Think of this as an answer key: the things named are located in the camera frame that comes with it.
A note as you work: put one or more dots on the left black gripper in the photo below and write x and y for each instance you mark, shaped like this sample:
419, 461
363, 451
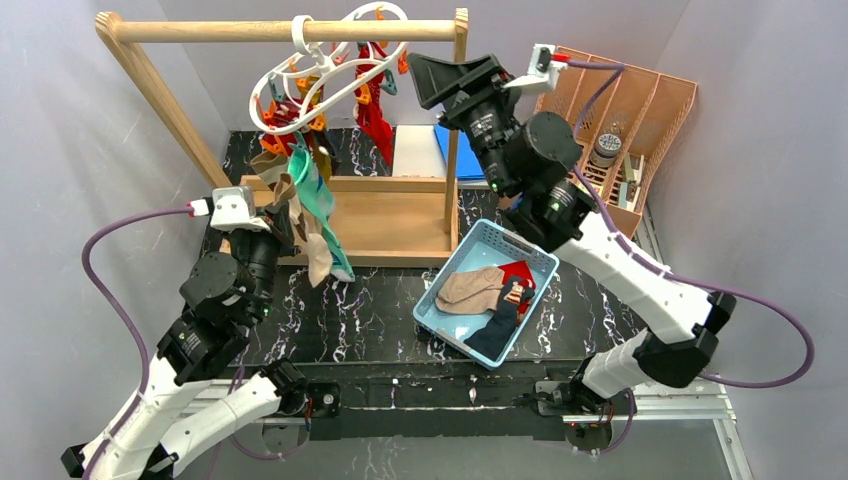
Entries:
273, 229

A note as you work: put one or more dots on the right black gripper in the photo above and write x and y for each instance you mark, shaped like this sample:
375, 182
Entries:
463, 101

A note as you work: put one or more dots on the brown striped sock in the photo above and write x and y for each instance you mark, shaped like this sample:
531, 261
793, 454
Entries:
269, 167
307, 231

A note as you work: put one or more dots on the white sock hanger with clips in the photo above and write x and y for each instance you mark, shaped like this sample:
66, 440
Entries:
302, 76

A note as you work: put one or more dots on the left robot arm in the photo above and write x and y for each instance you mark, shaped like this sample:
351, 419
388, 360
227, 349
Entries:
226, 292

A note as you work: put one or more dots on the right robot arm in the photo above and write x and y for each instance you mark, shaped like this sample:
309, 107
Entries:
534, 165

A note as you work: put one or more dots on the brown striped hanging sock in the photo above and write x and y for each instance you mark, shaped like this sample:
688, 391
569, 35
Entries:
269, 167

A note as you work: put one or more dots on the teal hanging sock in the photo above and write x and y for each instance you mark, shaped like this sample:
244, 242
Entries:
320, 202

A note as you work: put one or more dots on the wooden clothes rack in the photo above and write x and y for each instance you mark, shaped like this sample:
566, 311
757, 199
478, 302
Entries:
397, 222

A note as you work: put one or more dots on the blue folder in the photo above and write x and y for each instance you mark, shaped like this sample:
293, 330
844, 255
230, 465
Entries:
467, 166

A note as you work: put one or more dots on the white board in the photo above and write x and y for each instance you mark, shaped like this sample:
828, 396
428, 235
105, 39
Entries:
417, 154

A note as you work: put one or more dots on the navy hanging sock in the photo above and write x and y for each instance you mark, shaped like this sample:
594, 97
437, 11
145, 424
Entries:
324, 154

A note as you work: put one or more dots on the red santa hanging sock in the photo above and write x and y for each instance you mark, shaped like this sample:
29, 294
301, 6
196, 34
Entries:
284, 129

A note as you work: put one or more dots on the long red hanging sock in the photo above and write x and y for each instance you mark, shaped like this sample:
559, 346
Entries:
369, 116

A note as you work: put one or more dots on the grey round tin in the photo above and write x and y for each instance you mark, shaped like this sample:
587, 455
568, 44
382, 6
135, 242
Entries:
606, 150

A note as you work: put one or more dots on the pink desk file organizer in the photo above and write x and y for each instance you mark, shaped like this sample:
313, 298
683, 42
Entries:
646, 109

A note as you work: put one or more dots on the light blue plastic basket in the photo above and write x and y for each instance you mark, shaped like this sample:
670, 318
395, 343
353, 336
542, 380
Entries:
487, 244

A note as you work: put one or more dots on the navy sock in basket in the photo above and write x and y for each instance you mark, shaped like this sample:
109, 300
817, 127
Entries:
491, 339

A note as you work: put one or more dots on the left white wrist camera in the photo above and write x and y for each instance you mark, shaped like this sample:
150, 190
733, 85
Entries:
229, 209

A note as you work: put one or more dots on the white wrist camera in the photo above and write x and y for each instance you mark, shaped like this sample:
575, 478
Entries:
543, 71
229, 209

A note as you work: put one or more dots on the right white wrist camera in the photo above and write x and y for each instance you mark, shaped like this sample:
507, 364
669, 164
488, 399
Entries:
543, 71

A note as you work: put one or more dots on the metal base rail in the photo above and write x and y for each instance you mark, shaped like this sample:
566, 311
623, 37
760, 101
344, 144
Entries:
461, 400

